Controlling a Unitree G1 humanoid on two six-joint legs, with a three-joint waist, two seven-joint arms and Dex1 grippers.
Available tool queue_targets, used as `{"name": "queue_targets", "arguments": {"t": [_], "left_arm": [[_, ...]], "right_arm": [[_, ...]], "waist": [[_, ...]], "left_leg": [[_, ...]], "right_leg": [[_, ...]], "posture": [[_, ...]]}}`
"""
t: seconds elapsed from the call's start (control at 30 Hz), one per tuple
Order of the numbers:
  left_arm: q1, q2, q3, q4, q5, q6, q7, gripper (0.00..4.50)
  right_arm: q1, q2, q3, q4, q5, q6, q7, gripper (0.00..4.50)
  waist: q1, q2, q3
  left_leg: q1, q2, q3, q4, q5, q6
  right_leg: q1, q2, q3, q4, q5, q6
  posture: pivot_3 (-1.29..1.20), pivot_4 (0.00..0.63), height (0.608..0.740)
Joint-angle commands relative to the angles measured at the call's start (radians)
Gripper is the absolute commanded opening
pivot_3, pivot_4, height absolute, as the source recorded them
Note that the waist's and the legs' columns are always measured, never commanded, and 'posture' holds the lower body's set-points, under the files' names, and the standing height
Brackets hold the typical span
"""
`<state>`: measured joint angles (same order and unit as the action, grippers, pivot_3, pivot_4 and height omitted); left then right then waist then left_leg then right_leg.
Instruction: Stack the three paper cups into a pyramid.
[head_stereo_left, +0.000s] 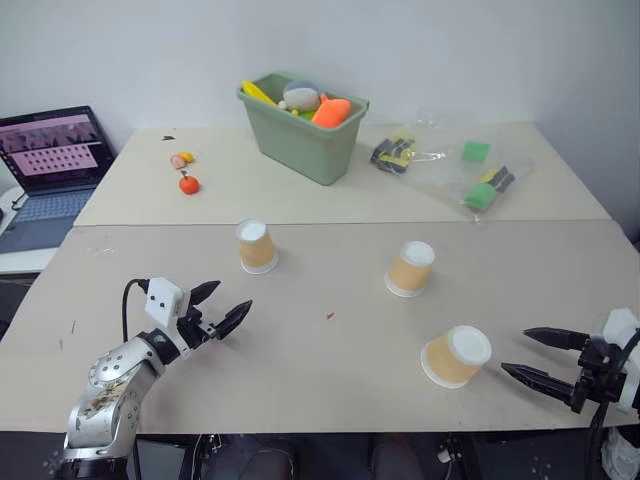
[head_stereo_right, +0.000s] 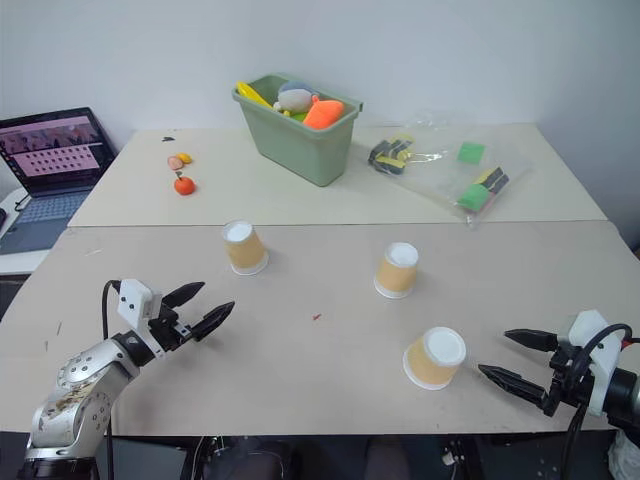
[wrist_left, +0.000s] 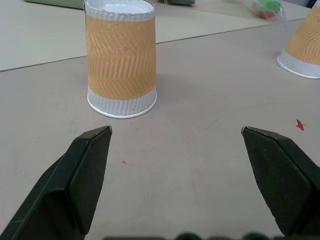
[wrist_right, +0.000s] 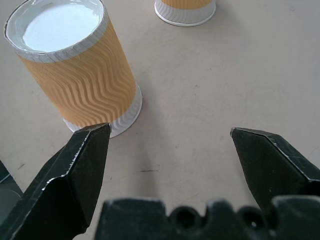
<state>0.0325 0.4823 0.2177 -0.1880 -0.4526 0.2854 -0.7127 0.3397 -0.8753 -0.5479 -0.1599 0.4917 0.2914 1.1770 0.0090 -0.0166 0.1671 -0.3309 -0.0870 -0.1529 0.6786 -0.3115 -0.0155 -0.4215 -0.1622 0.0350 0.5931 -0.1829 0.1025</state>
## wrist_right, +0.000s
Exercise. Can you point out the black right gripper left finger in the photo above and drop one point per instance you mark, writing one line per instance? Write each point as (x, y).
(62, 190)

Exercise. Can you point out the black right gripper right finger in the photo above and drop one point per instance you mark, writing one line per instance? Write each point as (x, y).
(272, 170)

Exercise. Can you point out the orange ripple paper cup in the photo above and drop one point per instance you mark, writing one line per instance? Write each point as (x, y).
(82, 82)
(185, 11)

